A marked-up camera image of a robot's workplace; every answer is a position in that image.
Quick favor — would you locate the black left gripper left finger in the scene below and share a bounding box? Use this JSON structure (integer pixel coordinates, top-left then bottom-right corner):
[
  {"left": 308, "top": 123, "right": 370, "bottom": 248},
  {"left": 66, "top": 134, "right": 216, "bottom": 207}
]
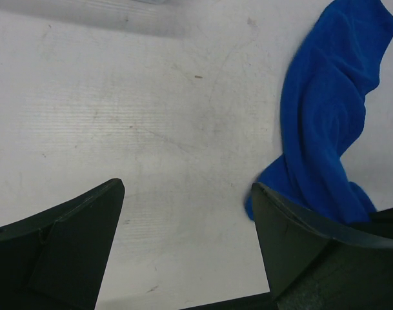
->
[{"left": 0, "top": 178, "right": 125, "bottom": 309}]

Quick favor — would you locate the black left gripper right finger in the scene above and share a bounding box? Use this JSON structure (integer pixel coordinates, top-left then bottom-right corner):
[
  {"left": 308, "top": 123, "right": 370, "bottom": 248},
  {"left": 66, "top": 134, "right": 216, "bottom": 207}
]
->
[{"left": 251, "top": 183, "right": 393, "bottom": 309}]

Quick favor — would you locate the blue towels pile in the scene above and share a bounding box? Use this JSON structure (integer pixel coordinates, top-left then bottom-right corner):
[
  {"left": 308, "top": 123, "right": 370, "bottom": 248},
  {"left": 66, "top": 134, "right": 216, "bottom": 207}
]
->
[{"left": 257, "top": 1, "right": 393, "bottom": 224}]

